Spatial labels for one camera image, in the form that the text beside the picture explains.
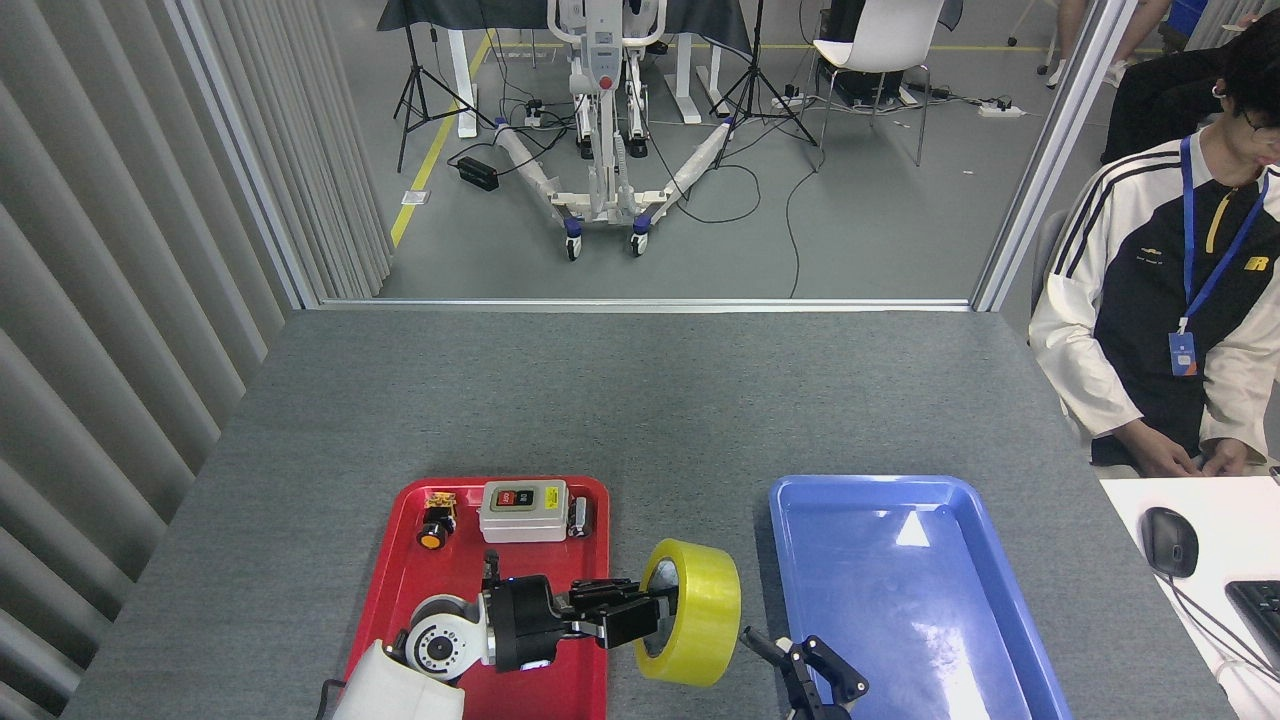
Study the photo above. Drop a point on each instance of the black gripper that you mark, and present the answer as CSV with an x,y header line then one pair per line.
x,y
525,625

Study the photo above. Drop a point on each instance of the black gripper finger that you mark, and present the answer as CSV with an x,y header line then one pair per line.
x,y
835,680

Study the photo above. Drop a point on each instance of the yellow tape roll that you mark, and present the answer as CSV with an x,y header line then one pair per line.
x,y
710,610

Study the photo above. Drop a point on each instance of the person's right hand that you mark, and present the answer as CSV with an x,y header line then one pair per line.
x,y
1165,460

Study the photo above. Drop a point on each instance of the person's left hand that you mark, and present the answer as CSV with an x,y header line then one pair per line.
x,y
1225,458

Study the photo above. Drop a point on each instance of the blue plastic tray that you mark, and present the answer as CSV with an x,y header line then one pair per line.
x,y
870,600

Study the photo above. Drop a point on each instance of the red plastic tray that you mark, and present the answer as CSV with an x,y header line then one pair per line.
x,y
450,570

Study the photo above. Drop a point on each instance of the black orange push button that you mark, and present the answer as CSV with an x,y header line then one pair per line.
x,y
433,525

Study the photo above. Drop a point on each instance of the black computer mouse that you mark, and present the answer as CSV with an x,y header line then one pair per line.
x,y
1170,540

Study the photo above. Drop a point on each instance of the white desk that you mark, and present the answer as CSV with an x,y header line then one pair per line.
x,y
1230,520

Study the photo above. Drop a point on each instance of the black keyboard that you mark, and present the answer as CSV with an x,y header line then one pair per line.
x,y
1260,615

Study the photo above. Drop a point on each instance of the white floor plate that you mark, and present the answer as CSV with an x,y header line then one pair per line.
x,y
415,198

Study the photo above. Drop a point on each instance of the white stand on wheels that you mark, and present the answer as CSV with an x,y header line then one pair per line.
x,y
605,120

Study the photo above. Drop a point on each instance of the black tripod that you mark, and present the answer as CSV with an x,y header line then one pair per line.
x,y
412,90
755,80

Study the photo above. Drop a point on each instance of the white power strip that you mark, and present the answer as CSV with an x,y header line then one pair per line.
x,y
1000,110

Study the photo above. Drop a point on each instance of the white chair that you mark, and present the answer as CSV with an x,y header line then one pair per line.
x,y
880,40

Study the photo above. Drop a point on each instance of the person standing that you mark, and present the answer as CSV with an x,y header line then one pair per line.
x,y
1125,40

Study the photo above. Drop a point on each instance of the small silver metal switch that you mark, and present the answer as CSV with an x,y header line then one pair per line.
x,y
578,515

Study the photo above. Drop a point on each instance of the grey push button switch box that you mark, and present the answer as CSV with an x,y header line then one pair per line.
x,y
522,520

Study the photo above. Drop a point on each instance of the silver frame rail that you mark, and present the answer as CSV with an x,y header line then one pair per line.
x,y
640,304

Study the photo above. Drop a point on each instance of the silver post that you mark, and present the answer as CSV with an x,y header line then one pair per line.
x,y
240,150
1050,150

